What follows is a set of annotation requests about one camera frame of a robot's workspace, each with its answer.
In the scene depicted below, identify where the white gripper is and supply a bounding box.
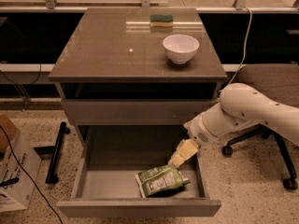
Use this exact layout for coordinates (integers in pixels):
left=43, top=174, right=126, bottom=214
left=168, top=114, right=215, bottom=168

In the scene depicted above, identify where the green jalapeno chip bag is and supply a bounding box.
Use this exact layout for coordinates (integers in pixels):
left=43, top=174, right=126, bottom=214
left=135, top=165, right=191, bottom=198

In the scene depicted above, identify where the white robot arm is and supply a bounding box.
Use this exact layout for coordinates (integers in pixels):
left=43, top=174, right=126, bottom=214
left=168, top=83, right=299, bottom=168

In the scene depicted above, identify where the closed grey top drawer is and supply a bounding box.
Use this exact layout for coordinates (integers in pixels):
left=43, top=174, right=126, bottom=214
left=62, top=99, right=216, bottom=125

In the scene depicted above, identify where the open grey middle drawer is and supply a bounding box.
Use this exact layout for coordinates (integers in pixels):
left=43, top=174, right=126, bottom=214
left=57, top=125, right=221, bottom=217

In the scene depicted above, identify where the grey drawer cabinet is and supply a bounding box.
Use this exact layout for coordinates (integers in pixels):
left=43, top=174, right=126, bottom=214
left=48, top=7, right=228, bottom=147

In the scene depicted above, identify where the white ceramic bowl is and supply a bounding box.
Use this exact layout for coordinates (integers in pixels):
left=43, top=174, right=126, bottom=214
left=163, top=35, right=200, bottom=64

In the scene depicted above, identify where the grey office chair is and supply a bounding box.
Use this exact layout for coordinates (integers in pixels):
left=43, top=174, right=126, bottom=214
left=221, top=64, right=299, bottom=190

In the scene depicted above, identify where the green yellow sponge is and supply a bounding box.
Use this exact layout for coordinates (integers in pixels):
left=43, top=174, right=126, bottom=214
left=149, top=14, right=174, bottom=27

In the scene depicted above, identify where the black metal bar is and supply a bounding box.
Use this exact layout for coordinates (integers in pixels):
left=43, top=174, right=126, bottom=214
left=46, top=121, right=70, bottom=185

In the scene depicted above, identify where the white cardboard box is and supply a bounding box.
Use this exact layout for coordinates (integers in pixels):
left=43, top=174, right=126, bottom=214
left=0, top=115, right=41, bottom=212

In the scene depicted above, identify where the black floor cable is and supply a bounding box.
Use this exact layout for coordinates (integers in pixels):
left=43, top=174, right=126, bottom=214
left=0, top=124, right=64, bottom=224

